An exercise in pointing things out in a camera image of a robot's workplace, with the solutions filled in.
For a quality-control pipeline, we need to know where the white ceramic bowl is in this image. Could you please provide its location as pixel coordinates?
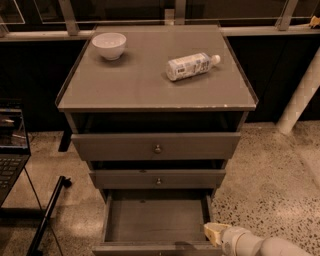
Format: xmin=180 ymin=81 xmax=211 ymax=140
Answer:
xmin=92 ymin=33 xmax=127 ymax=60

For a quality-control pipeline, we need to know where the grey drawer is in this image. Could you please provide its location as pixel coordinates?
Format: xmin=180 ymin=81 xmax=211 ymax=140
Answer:
xmin=92 ymin=189 xmax=222 ymax=256
xmin=89 ymin=169 xmax=226 ymax=189
xmin=71 ymin=132 xmax=240 ymax=161

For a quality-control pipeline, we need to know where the white diagonal pillar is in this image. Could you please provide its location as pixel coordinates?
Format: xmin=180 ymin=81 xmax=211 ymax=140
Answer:
xmin=276 ymin=47 xmax=320 ymax=134

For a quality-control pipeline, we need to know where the grey drawer cabinet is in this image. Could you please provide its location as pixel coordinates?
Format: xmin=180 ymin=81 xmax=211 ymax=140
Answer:
xmin=55 ymin=24 xmax=260 ymax=256

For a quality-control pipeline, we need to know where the grey bottom drawer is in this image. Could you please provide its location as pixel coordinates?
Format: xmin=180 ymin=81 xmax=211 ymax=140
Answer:
xmin=92 ymin=189 xmax=222 ymax=256

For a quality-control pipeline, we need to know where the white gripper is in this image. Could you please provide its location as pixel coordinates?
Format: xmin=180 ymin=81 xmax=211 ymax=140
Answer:
xmin=204 ymin=222 xmax=263 ymax=256

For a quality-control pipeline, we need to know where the black laptop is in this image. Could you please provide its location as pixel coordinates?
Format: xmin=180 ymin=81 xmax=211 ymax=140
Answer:
xmin=0 ymin=99 xmax=31 ymax=206

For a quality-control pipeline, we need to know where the metal railing frame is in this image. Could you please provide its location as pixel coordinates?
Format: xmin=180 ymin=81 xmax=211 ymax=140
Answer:
xmin=0 ymin=0 xmax=320 ymax=41

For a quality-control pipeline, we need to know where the grey middle drawer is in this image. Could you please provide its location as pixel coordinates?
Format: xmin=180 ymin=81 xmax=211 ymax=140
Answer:
xmin=89 ymin=169 xmax=226 ymax=189

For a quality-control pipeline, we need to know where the black stand pole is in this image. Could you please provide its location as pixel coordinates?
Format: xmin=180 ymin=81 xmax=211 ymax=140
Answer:
xmin=26 ymin=176 xmax=72 ymax=256

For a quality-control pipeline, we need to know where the grey top drawer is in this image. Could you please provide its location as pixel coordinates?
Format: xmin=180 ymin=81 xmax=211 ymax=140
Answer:
xmin=71 ymin=132 xmax=240 ymax=161

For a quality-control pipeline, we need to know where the plastic water bottle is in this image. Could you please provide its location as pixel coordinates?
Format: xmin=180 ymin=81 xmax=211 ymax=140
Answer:
xmin=166 ymin=53 xmax=221 ymax=81

